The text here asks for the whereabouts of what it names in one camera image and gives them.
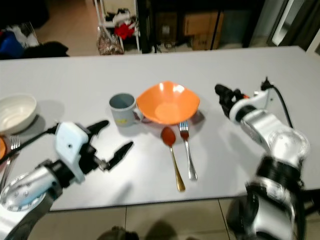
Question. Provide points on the orange bowl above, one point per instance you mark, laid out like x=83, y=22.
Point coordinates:
x=168, y=103

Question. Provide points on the silver metal fork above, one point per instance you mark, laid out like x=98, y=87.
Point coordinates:
x=12, y=150
x=188, y=150

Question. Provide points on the orange plate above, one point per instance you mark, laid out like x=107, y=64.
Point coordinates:
x=3, y=149

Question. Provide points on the patterned woven bag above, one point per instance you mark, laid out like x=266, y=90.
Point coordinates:
x=110, y=45

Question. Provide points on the black shelf unit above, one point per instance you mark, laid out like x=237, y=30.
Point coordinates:
x=240, y=25

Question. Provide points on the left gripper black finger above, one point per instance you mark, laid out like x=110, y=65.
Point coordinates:
x=122, y=152
x=99, y=126

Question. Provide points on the dark robot foot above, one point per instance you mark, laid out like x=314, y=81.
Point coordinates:
x=113, y=233

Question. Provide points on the white door frame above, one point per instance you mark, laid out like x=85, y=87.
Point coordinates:
x=284, y=22

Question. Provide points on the white crumpled bag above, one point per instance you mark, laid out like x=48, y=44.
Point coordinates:
x=25, y=36

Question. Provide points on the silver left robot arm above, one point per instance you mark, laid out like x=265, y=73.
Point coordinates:
x=30, y=192

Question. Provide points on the white metal rack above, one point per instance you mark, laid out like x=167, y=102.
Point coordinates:
x=101, y=17

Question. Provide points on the gold spoon with red bowl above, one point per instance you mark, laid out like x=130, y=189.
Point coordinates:
x=168, y=136

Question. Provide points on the brown cardboard box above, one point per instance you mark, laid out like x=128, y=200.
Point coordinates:
x=202, y=30

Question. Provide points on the red cloth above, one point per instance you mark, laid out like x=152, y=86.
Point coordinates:
x=125, y=31

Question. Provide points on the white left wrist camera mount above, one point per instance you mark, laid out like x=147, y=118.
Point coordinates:
x=71, y=147

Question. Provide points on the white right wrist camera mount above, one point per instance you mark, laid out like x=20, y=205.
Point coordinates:
x=255, y=101

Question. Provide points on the blue bag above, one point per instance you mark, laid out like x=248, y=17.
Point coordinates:
x=11, y=47

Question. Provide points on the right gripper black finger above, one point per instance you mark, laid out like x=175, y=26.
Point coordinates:
x=225, y=105
x=223, y=90

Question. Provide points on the white ceramic bowl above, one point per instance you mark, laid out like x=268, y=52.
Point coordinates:
x=16, y=114

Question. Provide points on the black bag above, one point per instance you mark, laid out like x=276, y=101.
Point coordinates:
x=47, y=50

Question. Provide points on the grey mug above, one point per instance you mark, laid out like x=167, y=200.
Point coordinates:
x=122, y=111

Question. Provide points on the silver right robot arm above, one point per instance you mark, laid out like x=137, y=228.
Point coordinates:
x=275, y=150

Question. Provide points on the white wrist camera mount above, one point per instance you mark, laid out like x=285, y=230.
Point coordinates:
x=71, y=147
x=255, y=101

